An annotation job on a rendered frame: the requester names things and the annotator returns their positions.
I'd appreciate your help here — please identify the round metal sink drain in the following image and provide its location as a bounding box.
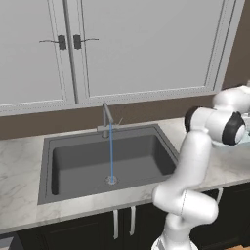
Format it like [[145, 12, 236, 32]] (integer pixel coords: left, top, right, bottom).
[[104, 175, 119, 187]]

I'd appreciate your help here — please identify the dark grey sink basin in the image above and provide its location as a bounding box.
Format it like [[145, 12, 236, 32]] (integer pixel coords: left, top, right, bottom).
[[37, 123, 181, 206]]

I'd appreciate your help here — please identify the grey metal tap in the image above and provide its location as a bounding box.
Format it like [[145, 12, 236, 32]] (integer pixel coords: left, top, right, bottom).
[[96, 102, 125, 140]]

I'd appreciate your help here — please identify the blue water stream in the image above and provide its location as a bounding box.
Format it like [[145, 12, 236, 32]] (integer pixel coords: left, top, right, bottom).
[[108, 121, 115, 184]]

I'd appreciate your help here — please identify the grey wide upper cupboard door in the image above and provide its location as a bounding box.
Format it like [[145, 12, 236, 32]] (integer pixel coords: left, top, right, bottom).
[[62, 0, 246, 107]]

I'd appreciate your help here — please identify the dark lower cupboard door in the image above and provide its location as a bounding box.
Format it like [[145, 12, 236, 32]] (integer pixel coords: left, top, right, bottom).
[[15, 210, 120, 250], [189, 182, 250, 250], [117, 200, 171, 250]]

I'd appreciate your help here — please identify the grey narrow upper cupboard door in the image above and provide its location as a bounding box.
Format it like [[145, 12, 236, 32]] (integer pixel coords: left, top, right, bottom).
[[0, 0, 78, 117]]

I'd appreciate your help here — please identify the grey appliance front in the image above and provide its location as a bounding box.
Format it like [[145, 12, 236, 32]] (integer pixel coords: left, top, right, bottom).
[[0, 232, 17, 250]]

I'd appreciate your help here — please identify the dark cupboard lever handle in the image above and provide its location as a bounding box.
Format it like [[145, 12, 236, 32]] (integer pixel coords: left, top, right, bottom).
[[72, 33, 100, 51], [38, 34, 68, 51]]

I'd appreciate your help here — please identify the white lower cupboard handle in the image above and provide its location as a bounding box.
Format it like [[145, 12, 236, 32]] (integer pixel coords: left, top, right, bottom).
[[112, 209, 120, 240], [128, 206, 137, 237], [215, 187, 225, 206]]

